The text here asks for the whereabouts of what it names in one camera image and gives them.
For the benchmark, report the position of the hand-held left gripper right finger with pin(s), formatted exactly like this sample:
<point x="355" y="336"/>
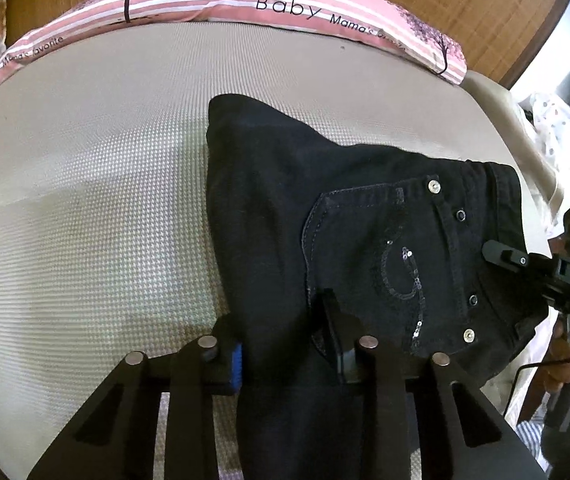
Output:
<point x="337" y="330"/>

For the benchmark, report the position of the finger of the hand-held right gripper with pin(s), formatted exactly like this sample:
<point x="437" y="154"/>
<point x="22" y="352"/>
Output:
<point x="507" y="254"/>

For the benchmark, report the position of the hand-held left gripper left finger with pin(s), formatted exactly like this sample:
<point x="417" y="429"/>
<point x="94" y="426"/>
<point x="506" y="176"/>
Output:
<point x="236" y="367"/>

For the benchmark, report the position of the black denim pants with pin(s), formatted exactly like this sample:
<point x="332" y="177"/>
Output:
<point x="290" y="220"/>

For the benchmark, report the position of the white dotted cloth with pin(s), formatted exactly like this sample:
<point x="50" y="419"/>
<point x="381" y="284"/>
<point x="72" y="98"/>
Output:
<point x="557" y="120"/>

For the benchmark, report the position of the striped cloth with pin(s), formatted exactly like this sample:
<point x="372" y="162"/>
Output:
<point x="530" y="437"/>

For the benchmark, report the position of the beige bed mat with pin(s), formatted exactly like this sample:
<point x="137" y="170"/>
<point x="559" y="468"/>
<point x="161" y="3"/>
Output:
<point x="90" y="185"/>

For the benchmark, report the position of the wooden headboard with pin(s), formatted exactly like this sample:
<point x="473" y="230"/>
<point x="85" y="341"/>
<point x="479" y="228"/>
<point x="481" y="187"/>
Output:
<point x="490" y="10"/>

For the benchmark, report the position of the pink striped pillow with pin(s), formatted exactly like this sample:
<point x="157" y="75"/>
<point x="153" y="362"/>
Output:
<point x="290" y="10"/>

